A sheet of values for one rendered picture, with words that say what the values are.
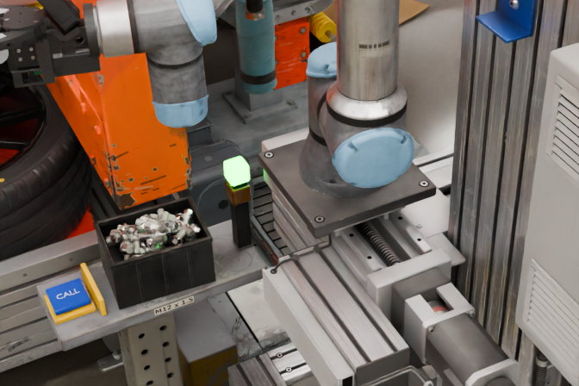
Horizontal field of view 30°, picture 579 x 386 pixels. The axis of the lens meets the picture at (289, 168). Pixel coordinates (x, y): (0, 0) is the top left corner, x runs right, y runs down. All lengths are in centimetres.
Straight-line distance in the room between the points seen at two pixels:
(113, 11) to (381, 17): 35
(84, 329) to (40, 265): 30
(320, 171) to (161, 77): 39
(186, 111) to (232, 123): 148
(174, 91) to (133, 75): 61
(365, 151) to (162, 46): 33
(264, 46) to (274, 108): 48
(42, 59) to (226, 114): 161
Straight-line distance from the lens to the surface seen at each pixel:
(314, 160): 174
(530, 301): 156
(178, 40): 141
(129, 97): 209
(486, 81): 158
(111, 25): 140
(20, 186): 239
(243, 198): 212
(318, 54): 167
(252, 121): 295
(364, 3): 143
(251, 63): 255
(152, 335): 221
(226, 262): 219
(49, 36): 143
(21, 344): 249
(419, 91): 347
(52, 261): 236
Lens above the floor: 193
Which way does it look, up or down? 38 degrees down
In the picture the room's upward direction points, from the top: 3 degrees counter-clockwise
